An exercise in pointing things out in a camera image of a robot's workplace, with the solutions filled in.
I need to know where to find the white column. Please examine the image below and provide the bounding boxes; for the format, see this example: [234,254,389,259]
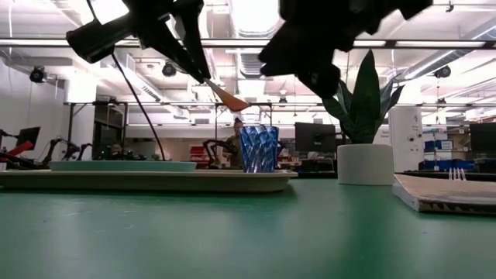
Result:
[388,105,424,174]

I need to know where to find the beige plastic tray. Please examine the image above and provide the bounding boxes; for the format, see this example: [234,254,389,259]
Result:
[0,169,299,194]

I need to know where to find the green table mat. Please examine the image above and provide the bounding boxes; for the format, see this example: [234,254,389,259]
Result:
[0,178,496,279]

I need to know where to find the teal round plate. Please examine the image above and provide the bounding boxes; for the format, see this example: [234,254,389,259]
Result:
[48,160,198,173]

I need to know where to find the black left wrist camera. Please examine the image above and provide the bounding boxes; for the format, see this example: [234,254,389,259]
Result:
[65,17,133,65]

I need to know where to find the thin black left camera cable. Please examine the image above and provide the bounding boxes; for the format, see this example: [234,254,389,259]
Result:
[85,0,167,162]

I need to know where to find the green artificial plant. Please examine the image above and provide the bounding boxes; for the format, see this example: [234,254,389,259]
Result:
[321,49,406,146]

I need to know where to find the black computer monitor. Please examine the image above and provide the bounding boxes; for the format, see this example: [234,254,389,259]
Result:
[469,122,496,154]
[294,122,337,154]

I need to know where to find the small black tilted monitor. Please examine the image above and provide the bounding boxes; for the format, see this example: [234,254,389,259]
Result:
[15,126,42,150]

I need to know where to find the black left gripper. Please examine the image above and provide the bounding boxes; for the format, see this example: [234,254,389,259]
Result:
[123,0,212,84]

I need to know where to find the black ceiling spot lamp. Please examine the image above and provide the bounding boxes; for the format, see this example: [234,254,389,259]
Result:
[433,64,453,80]
[29,65,47,84]
[161,60,178,78]

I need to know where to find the white round plant pot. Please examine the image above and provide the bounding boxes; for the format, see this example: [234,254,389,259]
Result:
[336,143,395,186]

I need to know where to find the black overhead beam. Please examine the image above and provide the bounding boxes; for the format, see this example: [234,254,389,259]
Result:
[0,37,496,50]

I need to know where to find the red background robot part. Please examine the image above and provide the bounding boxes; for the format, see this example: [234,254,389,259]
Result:
[6,139,35,157]

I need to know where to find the metal spoon with orange handle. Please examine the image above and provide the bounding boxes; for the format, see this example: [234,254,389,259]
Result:
[204,78,251,113]

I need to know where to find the black shelf rack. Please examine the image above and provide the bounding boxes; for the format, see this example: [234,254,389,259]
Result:
[64,100,129,162]

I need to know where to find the blue faceted plastic cup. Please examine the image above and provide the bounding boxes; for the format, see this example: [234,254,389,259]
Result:
[239,125,281,174]

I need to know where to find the blue storage bins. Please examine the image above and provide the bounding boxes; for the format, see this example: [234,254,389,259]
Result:
[418,139,477,172]

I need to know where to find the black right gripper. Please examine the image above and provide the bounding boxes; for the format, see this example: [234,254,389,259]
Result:
[258,0,433,98]

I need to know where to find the person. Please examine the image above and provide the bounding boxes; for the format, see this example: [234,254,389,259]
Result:
[226,117,246,170]

